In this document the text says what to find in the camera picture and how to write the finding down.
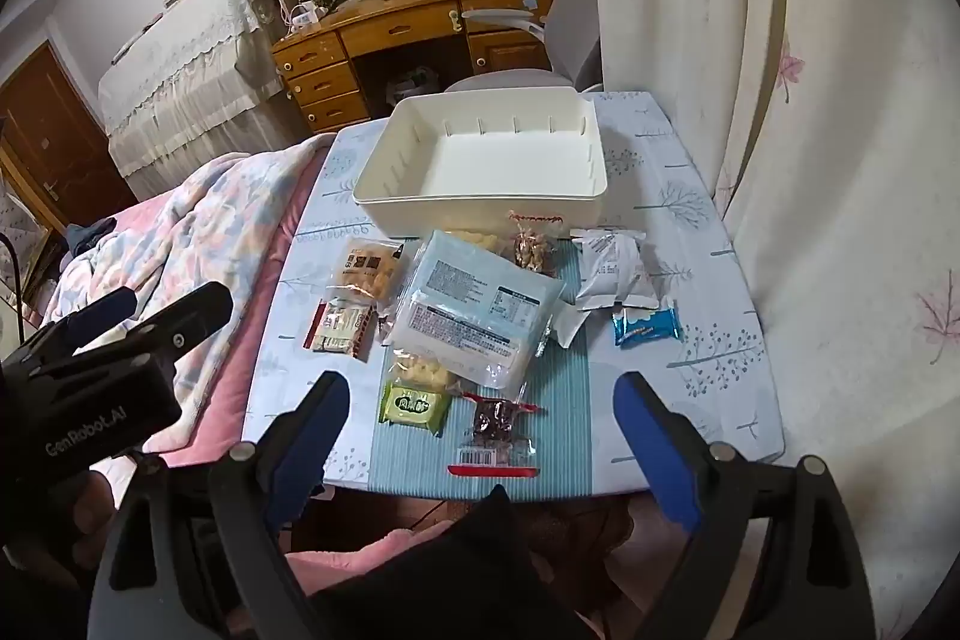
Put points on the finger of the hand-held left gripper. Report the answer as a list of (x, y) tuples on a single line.
[(187, 314), (105, 314)]

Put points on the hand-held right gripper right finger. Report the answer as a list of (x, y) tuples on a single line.
[(656, 452)]

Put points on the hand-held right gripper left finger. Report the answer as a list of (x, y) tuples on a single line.
[(315, 437)]

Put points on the green snack packet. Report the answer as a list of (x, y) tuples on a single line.
[(412, 409)]

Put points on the red-edged cracker packet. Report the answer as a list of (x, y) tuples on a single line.
[(337, 325)]

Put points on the yellow pastry clear packet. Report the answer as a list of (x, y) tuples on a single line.
[(424, 374)]

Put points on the small blue snack packet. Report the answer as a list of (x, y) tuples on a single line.
[(645, 325)]

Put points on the silver snack packet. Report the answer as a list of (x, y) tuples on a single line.
[(562, 326)]

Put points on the dark date packet red label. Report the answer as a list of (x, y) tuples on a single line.
[(495, 430)]

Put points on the orange puff snack packet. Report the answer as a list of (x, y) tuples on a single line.
[(367, 272)]

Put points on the white and red snack packet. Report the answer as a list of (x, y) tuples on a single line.
[(611, 269)]

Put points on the large pale blue packet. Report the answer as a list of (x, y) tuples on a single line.
[(472, 310)]

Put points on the clear nut packet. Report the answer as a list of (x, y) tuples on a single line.
[(534, 250)]

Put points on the yellow puffed snack packet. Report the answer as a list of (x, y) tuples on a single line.
[(476, 239)]

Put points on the white plastic storage box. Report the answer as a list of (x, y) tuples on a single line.
[(510, 168)]

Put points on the person's left hand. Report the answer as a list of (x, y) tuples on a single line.
[(75, 520)]

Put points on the pale blue leaf-print tablecloth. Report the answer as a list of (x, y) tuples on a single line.
[(675, 385)]

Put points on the dark blue cloth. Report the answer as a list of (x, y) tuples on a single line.
[(90, 235)]

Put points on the pink bed sheet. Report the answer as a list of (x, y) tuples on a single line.
[(232, 400)]

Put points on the floral blanket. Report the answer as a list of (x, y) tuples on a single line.
[(187, 220)]

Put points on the pink fleece garment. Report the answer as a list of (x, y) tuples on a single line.
[(352, 554)]

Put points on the brown wooden door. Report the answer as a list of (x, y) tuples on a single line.
[(52, 123)]

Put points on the black jacket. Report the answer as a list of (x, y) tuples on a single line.
[(465, 572)]

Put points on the white lace furniture cover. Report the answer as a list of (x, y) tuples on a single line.
[(180, 78)]

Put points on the white charger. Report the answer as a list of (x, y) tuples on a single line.
[(304, 16)]

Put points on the trash bin with bag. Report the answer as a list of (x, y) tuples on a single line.
[(416, 85)]

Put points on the cream leaf-print curtain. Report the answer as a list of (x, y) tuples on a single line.
[(825, 160)]

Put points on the wooden desk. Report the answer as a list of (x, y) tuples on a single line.
[(405, 21)]

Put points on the grey office chair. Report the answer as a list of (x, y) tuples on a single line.
[(574, 10)]

